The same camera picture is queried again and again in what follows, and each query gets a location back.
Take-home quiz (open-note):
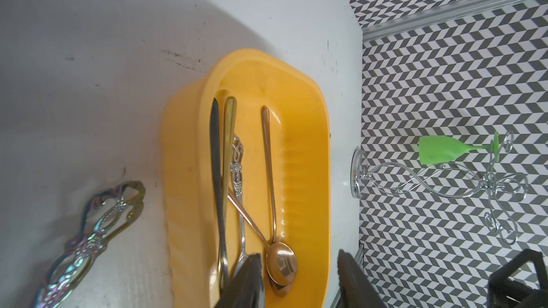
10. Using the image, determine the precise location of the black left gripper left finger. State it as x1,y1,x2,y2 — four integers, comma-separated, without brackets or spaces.
214,254,265,308

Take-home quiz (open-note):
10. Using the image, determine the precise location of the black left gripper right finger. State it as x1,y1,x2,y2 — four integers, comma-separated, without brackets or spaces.
337,250,386,308

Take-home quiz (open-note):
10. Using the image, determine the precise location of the rose gold long spoon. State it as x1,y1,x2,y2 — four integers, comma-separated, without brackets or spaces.
261,106,291,298

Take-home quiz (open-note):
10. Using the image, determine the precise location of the ornate silver spoon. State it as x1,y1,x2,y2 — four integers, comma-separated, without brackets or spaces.
231,135,248,277

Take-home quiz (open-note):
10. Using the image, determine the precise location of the black handled spoon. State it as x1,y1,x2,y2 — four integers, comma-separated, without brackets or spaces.
210,98,228,294

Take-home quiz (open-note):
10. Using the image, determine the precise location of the gold bowl spoon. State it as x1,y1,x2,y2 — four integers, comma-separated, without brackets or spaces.
30,181,146,307

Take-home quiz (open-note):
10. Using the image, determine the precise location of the yellow plastic storage box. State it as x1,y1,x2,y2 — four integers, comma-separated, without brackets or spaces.
161,49,331,307

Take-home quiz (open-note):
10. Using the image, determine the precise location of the gold spoon plain handle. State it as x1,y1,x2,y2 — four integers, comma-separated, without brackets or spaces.
220,96,237,293

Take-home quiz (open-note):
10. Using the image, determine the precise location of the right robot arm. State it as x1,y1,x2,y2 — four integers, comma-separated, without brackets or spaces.
487,249,547,307

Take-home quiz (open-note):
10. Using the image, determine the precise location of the aluminium corner post right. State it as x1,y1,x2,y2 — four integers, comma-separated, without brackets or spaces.
362,0,529,43

